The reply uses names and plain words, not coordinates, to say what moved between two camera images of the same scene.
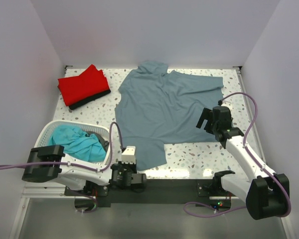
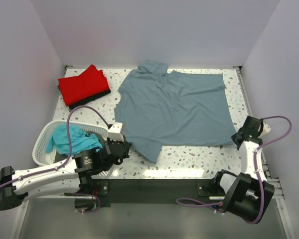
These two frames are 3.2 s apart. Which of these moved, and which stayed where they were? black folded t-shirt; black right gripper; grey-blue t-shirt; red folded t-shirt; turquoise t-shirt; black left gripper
Moved: black left gripper; black right gripper
Stayed: grey-blue t-shirt; turquoise t-shirt; black folded t-shirt; red folded t-shirt
